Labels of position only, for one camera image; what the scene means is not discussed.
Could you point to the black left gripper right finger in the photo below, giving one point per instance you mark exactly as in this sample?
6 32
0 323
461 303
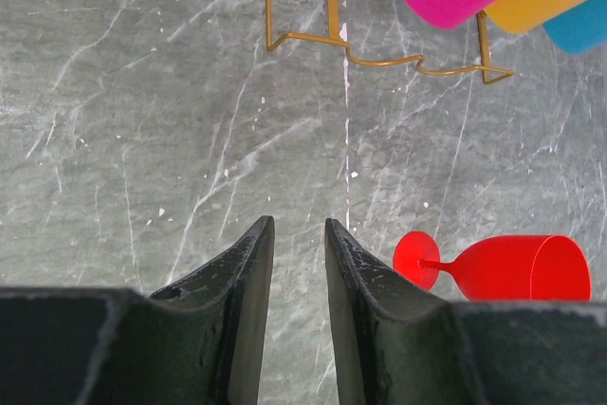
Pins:
396 343

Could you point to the gold wire wine glass rack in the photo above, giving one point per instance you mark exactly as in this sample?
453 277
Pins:
385 33

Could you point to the red wine glass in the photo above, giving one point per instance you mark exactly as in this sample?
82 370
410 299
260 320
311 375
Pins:
510 267

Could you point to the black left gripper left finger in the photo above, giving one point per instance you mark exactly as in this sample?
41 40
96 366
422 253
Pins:
198 340

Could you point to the blue wine glass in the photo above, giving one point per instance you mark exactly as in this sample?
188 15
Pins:
579 29

